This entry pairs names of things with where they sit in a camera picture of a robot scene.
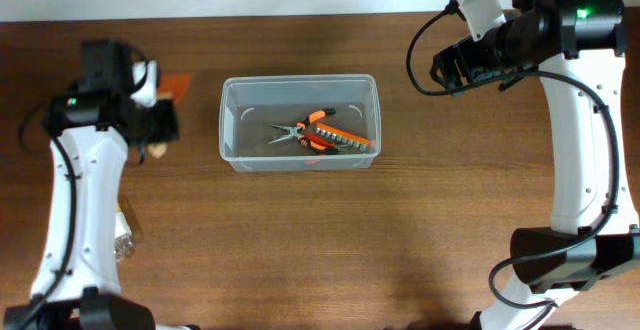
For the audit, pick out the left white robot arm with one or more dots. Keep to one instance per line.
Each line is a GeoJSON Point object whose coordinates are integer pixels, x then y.
{"type": "Point", "coordinates": [111, 108]}

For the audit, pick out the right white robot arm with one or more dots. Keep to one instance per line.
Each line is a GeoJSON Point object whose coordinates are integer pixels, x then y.
{"type": "Point", "coordinates": [576, 48]}

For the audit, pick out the orange black needle-nose pliers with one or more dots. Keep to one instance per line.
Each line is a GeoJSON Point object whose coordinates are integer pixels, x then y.
{"type": "Point", "coordinates": [294, 132]}

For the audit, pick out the orange scraper wooden handle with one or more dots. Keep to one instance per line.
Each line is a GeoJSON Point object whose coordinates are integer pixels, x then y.
{"type": "Point", "coordinates": [173, 87]}

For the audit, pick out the clear box coloured connectors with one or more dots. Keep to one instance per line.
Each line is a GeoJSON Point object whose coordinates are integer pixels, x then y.
{"type": "Point", "coordinates": [124, 241]}

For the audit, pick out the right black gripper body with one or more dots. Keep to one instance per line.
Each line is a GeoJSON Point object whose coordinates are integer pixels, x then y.
{"type": "Point", "coordinates": [481, 60]}

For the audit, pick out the clear plastic container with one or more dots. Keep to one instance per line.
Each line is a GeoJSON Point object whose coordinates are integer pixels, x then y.
{"type": "Point", "coordinates": [250, 104]}

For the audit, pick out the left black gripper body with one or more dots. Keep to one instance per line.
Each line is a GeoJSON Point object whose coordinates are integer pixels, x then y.
{"type": "Point", "coordinates": [161, 123]}

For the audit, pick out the small red cutting pliers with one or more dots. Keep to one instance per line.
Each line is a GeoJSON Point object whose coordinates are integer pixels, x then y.
{"type": "Point", "coordinates": [321, 145]}

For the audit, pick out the socket bit rail orange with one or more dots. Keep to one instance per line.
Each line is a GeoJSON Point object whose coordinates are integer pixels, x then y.
{"type": "Point", "coordinates": [342, 138]}

